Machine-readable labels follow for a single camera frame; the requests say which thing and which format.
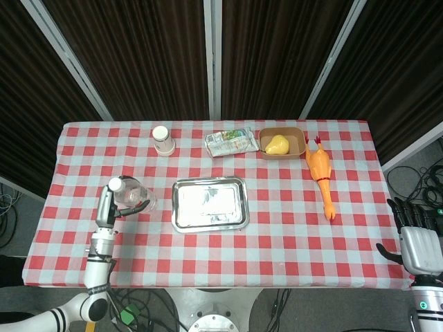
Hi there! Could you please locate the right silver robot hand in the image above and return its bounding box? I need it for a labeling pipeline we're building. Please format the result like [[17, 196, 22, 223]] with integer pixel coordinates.
[[376, 197, 443, 277]]

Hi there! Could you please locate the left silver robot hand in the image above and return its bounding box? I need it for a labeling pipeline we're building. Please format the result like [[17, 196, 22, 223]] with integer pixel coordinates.
[[95, 177, 151, 229]]

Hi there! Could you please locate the transparent plastic bottle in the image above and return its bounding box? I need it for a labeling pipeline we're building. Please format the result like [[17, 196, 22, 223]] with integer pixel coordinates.
[[109, 175, 157, 214]]

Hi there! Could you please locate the robot base column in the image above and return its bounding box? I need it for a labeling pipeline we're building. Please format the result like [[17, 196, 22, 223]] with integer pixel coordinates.
[[165, 287, 267, 332]]

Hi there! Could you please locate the white paper cup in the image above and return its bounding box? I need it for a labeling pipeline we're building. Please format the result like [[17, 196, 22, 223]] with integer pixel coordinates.
[[152, 125, 176, 156]]

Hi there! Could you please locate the silver metal tray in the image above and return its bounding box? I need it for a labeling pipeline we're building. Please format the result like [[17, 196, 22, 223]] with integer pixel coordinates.
[[171, 176, 251, 233]]

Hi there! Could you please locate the green connector box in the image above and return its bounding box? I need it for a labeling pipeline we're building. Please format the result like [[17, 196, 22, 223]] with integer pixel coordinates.
[[119, 304, 141, 326]]

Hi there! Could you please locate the red white checkered tablecloth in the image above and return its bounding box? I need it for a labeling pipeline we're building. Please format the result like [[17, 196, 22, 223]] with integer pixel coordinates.
[[21, 119, 416, 291]]

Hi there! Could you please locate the orange rubber chicken toy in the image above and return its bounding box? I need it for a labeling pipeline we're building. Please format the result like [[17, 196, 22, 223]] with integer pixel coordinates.
[[304, 135, 336, 221]]

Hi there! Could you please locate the crumpled snack packet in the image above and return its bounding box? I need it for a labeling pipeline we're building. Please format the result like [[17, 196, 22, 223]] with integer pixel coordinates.
[[204, 127, 260, 158]]

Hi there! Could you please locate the brown paper bowl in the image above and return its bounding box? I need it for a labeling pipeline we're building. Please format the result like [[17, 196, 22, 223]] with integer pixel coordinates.
[[258, 127, 307, 160]]

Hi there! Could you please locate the yellow pear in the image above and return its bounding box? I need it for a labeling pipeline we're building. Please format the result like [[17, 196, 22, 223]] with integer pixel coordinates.
[[264, 134, 290, 155]]

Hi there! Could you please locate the black cable bundle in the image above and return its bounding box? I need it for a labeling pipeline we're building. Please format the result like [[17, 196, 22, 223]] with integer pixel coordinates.
[[386, 162, 443, 212]]

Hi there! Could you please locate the grey cable bundle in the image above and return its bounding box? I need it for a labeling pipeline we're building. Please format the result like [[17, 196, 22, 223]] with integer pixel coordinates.
[[0, 183, 25, 248]]

